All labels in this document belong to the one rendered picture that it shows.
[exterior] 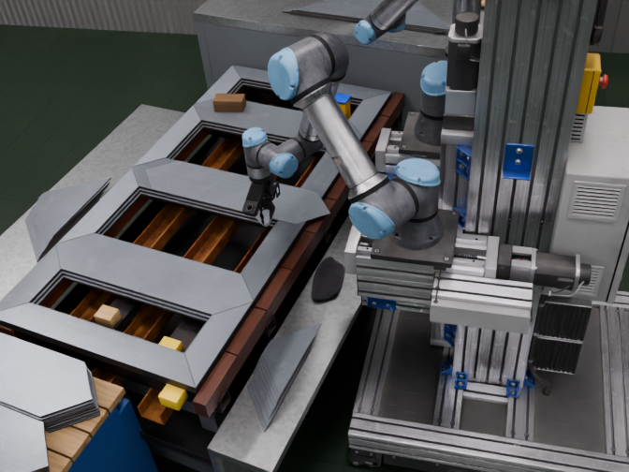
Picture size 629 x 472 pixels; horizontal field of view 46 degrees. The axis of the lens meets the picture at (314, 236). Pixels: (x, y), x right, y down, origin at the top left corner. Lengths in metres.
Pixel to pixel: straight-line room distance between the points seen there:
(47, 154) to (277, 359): 2.73
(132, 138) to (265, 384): 1.38
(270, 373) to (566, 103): 1.10
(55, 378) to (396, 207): 1.04
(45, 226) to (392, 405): 1.39
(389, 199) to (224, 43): 1.68
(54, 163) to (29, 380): 2.48
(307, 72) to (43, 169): 2.86
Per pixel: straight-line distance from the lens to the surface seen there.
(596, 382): 2.90
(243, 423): 2.17
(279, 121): 2.95
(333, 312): 2.39
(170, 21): 5.62
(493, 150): 2.07
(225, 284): 2.29
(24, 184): 4.46
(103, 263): 2.48
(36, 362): 2.26
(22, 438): 2.11
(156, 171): 2.80
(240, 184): 2.66
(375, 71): 3.11
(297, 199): 2.55
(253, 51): 3.33
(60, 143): 4.71
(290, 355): 2.24
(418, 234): 2.04
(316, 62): 1.89
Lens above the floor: 2.46
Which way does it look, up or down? 42 degrees down
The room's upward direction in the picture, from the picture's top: 6 degrees counter-clockwise
